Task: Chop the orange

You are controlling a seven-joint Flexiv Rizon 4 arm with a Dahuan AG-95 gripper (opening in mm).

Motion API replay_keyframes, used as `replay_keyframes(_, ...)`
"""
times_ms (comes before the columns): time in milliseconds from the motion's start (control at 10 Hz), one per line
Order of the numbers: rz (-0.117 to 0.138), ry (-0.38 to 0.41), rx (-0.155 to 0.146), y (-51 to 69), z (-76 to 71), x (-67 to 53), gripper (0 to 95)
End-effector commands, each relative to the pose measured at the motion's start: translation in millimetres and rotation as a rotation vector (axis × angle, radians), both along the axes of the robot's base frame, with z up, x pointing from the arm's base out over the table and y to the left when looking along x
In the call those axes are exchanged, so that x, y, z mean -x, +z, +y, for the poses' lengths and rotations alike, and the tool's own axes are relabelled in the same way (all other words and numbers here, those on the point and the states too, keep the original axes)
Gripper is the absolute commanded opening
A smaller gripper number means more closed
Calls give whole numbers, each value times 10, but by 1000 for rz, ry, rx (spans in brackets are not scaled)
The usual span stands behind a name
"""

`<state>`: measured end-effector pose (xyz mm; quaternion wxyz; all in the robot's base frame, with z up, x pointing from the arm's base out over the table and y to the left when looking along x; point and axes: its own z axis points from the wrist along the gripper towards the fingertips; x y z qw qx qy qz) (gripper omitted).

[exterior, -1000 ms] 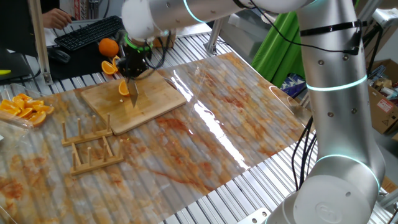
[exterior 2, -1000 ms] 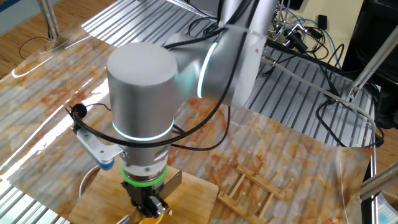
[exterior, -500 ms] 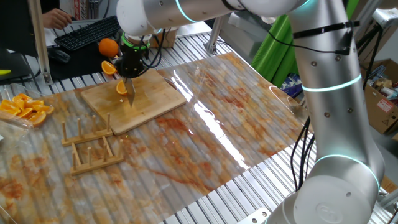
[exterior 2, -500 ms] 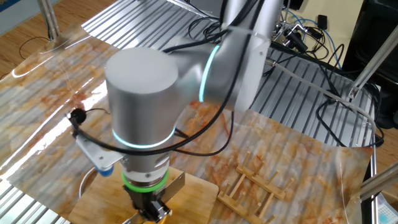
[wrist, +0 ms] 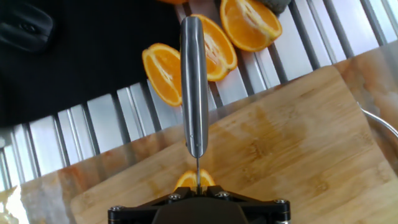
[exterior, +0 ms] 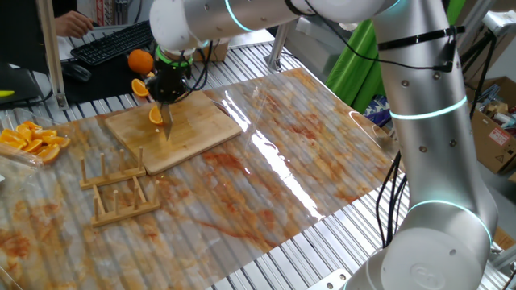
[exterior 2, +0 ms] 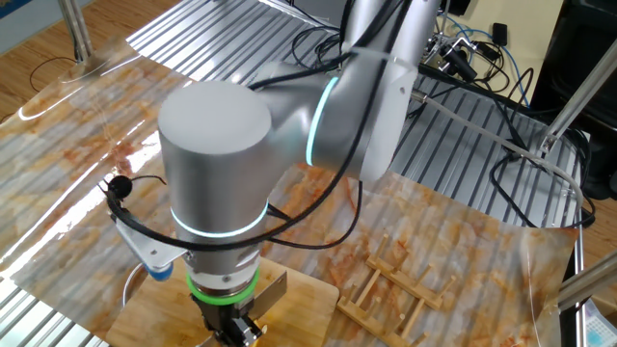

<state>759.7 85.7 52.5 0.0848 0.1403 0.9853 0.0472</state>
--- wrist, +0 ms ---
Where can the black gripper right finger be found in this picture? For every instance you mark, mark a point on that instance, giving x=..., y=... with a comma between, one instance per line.
x=267, y=211

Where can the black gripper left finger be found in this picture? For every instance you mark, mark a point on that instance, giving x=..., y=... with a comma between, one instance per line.
x=133, y=213

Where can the orange half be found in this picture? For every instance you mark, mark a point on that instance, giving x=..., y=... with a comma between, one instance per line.
x=186, y=180

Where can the steel cleaver knife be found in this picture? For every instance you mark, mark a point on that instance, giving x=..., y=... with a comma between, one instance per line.
x=194, y=87

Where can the whole orange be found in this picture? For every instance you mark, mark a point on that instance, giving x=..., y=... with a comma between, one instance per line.
x=172, y=1

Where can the bamboo cutting board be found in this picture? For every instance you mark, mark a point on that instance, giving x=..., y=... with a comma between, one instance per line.
x=295, y=155

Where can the marble pattern plastic mat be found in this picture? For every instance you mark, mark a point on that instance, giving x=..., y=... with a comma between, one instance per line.
x=46, y=193

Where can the stainless steel bowl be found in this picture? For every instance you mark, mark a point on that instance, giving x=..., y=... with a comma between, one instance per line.
x=382, y=123

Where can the black desk pad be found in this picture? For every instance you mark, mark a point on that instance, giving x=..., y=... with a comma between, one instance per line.
x=93, y=62

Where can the dark grey rounded object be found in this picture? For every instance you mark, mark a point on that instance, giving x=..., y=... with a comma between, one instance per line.
x=275, y=5

